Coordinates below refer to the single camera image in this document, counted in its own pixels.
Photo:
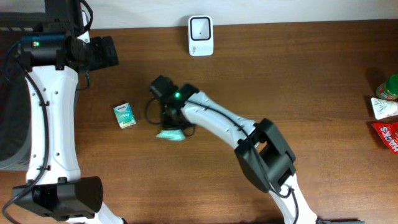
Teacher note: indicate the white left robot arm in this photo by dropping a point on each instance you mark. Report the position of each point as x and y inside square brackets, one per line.
[54, 187]

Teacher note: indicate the white cream tube gold cap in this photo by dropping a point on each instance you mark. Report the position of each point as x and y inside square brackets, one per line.
[383, 108]

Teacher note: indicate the white barcode scanner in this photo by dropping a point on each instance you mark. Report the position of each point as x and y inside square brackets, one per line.
[200, 36]

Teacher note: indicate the dark grey plastic basket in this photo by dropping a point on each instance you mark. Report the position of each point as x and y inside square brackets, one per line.
[15, 101]

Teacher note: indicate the green lid jar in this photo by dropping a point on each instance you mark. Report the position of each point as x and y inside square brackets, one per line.
[388, 89]

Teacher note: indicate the teal wet wipes pack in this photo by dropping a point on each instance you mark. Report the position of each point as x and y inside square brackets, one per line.
[172, 135]

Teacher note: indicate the red candy bag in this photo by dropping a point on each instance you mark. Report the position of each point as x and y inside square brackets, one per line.
[388, 134]

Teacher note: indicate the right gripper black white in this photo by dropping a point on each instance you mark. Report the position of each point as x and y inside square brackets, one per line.
[166, 122]

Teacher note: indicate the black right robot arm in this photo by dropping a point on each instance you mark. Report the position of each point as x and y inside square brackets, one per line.
[264, 156]

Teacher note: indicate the small teal tissue pack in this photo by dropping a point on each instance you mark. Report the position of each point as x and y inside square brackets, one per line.
[124, 115]

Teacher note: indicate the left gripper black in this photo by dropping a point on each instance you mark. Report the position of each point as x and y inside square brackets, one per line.
[106, 55]

